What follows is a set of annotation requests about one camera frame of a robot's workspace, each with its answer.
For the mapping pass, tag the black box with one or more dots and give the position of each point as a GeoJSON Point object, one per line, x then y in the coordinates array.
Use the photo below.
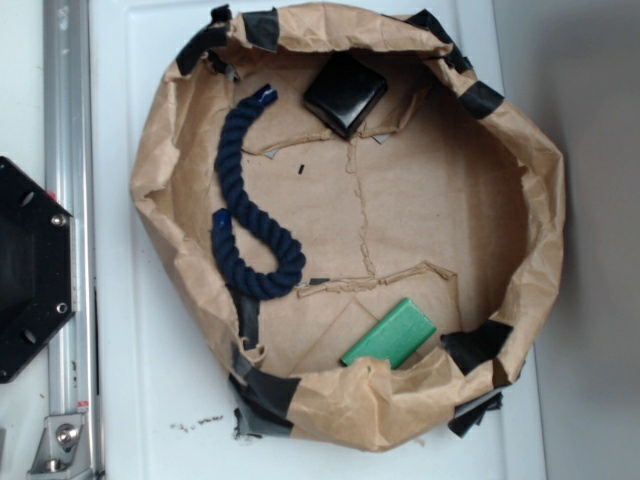
{"type": "Point", "coordinates": [343, 93]}

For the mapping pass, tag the brown paper bag bin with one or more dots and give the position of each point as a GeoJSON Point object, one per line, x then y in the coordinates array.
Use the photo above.
{"type": "Point", "coordinates": [447, 194]}

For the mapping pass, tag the green block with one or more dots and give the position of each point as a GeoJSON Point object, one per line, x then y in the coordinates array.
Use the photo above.
{"type": "Point", "coordinates": [395, 338]}

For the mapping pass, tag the aluminium rail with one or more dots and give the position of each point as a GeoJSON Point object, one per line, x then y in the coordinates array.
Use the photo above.
{"type": "Point", "coordinates": [73, 352]}

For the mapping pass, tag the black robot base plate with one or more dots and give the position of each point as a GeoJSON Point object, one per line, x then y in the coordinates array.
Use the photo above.
{"type": "Point", "coordinates": [36, 269]}

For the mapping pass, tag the metal corner bracket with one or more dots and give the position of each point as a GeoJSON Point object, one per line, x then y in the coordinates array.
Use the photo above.
{"type": "Point", "coordinates": [63, 451]}

